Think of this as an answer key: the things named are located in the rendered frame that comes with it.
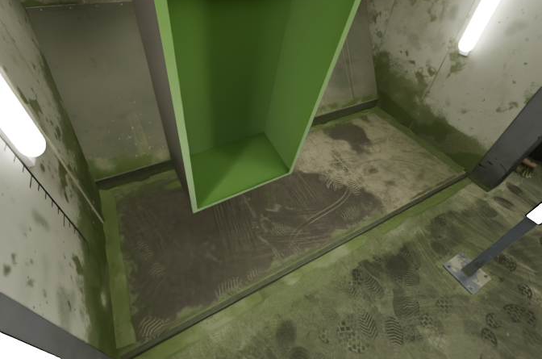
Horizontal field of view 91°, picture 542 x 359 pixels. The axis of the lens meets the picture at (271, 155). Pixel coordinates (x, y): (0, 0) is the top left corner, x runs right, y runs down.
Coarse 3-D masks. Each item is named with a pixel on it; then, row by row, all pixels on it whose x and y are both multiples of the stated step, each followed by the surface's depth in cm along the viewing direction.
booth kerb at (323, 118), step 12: (348, 108) 271; (360, 108) 281; (324, 120) 264; (144, 168) 196; (156, 168) 201; (168, 168) 206; (96, 180) 184; (108, 180) 188; (120, 180) 192; (132, 180) 197
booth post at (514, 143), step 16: (528, 112) 179; (512, 128) 189; (528, 128) 181; (496, 144) 201; (512, 144) 192; (528, 144) 184; (496, 160) 204; (512, 160) 195; (480, 176) 218; (496, 176) 207
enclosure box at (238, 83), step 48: (144, 0) 63; (192, 0) 91; (240, 0) 99; (288, 0) 109; (336, 0) 89; (144, 48) 93; (192, 48) 104; (240, 48) 116; (288, 48) 122; (336, 48) 93; (192, 96) 122; (240, 96) 138; (288, 96) 134; (192, 144) 148; (240, 144) 165; (288, 144) 151; (192, 192) 118; (240, 192) 143
